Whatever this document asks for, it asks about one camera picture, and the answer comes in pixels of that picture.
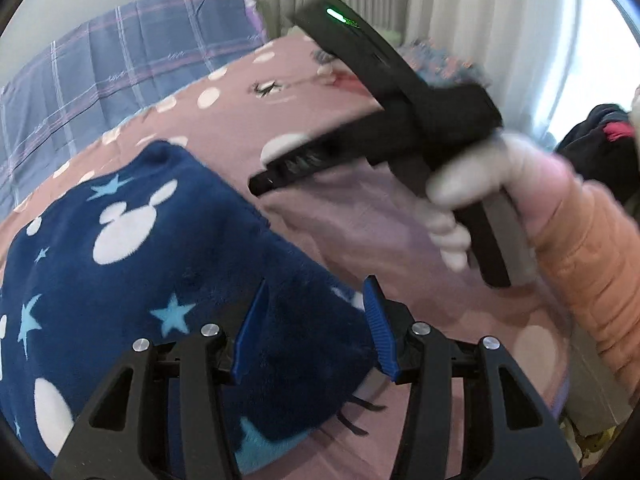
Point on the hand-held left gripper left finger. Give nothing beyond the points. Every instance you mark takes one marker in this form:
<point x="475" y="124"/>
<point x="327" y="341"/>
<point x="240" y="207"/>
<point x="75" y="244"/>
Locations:
<point x="250" y="330"/>

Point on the grey pleated curtain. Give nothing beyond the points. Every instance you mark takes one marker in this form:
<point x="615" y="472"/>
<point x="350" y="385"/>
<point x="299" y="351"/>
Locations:
<point x="450" y="0"/>

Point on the person's right hand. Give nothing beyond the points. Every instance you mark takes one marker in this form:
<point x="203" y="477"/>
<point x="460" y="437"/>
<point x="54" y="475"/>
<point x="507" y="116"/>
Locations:
<point x="520" y="170"/>

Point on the dark clothes heap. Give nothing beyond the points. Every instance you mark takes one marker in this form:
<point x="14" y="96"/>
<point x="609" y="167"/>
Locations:
<point x="595" y="140"/>

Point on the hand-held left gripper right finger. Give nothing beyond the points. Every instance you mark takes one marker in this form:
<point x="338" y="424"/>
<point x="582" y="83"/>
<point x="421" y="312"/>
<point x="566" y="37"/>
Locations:
<point x="380" y="330"/>

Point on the pink polka dot bedsheet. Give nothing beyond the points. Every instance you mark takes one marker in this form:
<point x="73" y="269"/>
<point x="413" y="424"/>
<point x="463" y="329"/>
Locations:
<point x="240" y="110"/>

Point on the navy blue fleece jacket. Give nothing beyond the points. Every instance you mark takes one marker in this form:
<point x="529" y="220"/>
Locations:
<point x="175" y="260"/>

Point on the blue plaid headboard cover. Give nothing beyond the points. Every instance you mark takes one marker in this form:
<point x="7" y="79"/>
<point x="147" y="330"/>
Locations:
<point x="100" y="60"/>

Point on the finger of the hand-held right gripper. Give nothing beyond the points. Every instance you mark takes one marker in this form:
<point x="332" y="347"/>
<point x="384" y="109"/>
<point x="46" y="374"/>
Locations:
<point x="300" y="165"/>

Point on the person's right forearm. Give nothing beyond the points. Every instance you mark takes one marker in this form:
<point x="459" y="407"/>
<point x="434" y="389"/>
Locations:
<point x="595" y="270"/>

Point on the stack of folded clothes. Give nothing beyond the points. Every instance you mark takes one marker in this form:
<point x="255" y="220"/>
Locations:
<point x="450" y="65"/>

